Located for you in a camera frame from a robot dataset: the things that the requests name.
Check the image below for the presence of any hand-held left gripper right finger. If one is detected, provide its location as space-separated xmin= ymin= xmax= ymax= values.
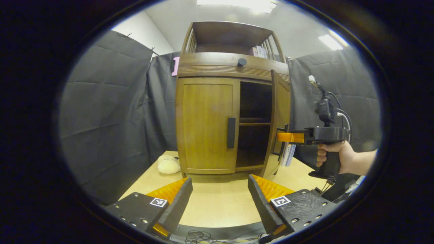
xmin=248 ymin=174 xmax=339 ymax=239

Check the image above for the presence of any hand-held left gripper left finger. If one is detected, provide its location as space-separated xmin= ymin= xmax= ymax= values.
xmin=102 ymin=177 xmax=194 ymax=240

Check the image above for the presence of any wooden shoe cabinet door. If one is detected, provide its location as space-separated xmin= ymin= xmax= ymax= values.
xmin=176 ymin=77 xmax=240 ymax=175
xmin=263 ymin=69 xmax=292 ymax=179

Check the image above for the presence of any wooden double-door shoe cabinet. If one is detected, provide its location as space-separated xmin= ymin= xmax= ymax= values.
xmin=175 ymin=21 xmax=292 ymax=179

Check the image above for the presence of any wooden cabinet drawer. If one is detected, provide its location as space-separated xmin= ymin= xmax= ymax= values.
xmin=177 ymin=52 xmax=291 ymax=82

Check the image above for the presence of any white glossy book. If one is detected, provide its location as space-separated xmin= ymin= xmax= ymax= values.
xmin=281 ymin=142 xmax=291 ymax=166

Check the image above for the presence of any cream plush toy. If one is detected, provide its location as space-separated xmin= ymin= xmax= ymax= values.
xmin=157 ymin=155 xmax=181 ymax=175

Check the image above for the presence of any ceiling light panel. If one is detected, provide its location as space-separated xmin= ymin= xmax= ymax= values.
xmin=318 ymin=30 xmax=349 ymax=51
xmin=197 ymin=0 xmax=277 ymax=14

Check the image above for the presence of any black backdrop cloth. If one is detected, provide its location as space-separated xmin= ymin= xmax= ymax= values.
xmin=59 ymin=30 xmax=382 ymax=204

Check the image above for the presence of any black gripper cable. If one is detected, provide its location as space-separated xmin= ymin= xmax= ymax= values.
xmin=326 ymin=91 xmax=353 ymax=143

